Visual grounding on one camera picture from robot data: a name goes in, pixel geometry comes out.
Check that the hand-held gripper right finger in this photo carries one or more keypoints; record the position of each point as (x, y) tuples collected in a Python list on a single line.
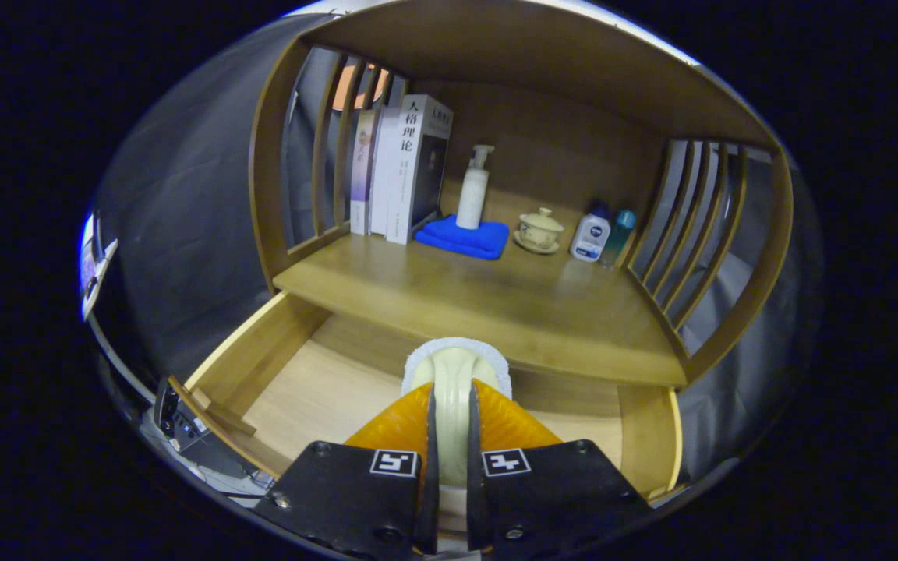
[(474, 491)]

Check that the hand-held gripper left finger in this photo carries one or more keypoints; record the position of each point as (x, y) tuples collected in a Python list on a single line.
[(430, 483)]

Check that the cream scrubber with white pad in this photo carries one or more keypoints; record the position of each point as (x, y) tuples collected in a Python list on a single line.
[(453, 374)]

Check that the wooden drawer with black knob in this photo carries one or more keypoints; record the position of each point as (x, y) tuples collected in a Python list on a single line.
[(316, 389)]

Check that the wooden countertop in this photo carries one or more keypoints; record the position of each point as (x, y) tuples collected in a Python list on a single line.
[(496, 304)]

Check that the folded blue cloth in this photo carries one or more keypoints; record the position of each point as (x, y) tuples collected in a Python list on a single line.
[(464, 240)]

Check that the beige lidded teacup with saucer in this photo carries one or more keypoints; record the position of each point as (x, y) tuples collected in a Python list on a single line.
[(539, 232)]

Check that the white lotion bottle blue cap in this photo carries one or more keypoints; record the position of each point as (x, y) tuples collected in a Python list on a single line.
[(591, 235)]

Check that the white pump bottle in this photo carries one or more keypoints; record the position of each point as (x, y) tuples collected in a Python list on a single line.
[(472, 199)]

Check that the teal bottle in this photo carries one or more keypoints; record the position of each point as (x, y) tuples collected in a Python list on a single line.
[(619, 234)]

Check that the thick white book dark cover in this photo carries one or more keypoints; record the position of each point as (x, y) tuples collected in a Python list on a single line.
[(410, 171)]

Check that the thin white book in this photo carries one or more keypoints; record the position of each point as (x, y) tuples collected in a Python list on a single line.
[(385, 171)]

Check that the thin purple book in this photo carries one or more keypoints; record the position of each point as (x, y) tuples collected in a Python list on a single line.
[(362, 171)]

